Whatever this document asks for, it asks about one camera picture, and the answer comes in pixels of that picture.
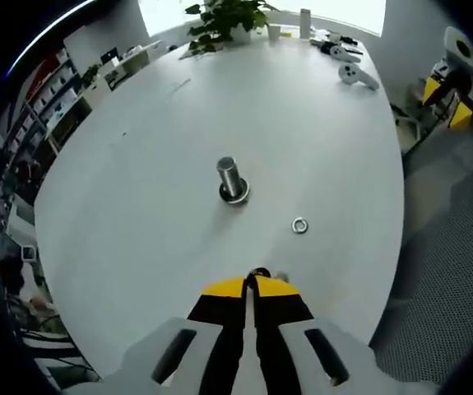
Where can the large window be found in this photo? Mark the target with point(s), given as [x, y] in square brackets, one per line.
[335, 10]

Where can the white office desk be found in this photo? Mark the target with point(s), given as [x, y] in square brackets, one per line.
[135, 63]

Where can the small silver washer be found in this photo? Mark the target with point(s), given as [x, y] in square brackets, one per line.
[295, 225]

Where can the black desktop monitor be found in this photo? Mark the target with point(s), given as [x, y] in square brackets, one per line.
[110, 55]

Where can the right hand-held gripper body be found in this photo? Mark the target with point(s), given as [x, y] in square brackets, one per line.
[462, 53]

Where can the thick threaded metal stud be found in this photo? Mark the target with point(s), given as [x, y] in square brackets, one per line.
[230, 175]

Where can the white cup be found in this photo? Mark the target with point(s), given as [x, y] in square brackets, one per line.
[274, 32]

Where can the grey mesh chair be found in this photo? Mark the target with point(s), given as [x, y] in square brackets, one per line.
[425, 308]

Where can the potted green plant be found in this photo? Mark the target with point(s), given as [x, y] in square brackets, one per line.
[228, 18]

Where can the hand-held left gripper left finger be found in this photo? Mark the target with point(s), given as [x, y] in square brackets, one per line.
[219, 304]

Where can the storage shelf with white bins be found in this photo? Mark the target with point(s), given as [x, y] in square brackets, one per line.
[43, 107]

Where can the white cylinder bottle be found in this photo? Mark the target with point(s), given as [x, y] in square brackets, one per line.
[305, 22]

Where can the curved ceiling light strip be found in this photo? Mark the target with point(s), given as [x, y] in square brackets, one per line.
[38, 41]

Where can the small background plant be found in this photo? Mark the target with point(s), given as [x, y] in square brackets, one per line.
[90, 75]

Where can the white handheld controller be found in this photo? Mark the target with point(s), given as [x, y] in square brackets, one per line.
[353, 74]
[337, 50]

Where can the small yellow object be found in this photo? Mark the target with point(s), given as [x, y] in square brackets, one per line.
[286, 33]

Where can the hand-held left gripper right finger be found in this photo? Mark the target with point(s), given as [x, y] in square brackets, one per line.
[281, 308]

